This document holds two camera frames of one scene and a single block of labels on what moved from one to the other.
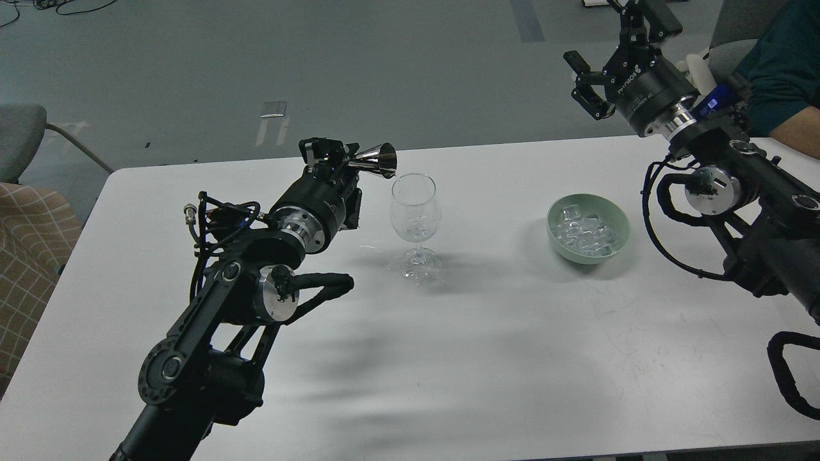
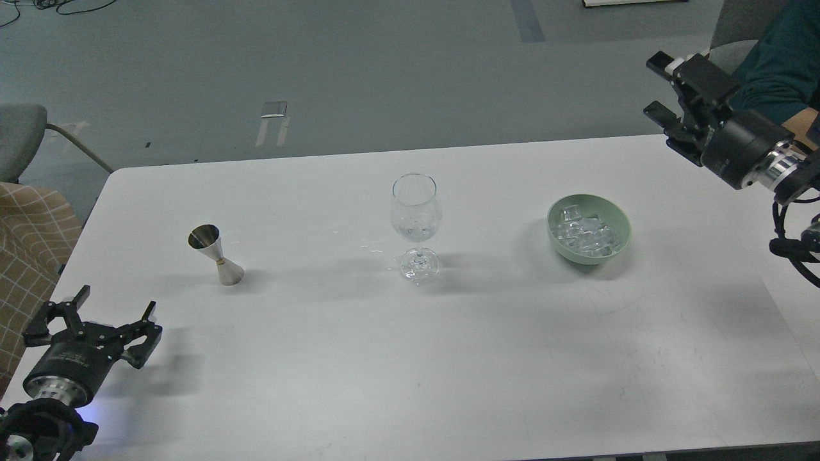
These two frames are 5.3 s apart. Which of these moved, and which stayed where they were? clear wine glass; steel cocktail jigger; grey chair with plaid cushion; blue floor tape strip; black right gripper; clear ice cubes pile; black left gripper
Moved: black left gripper; steel cocktail jigger; black right gripper
Stayed: blue floor tape strip; grey chair with plaid cushion; clear ice cubes pile; clear wine glass
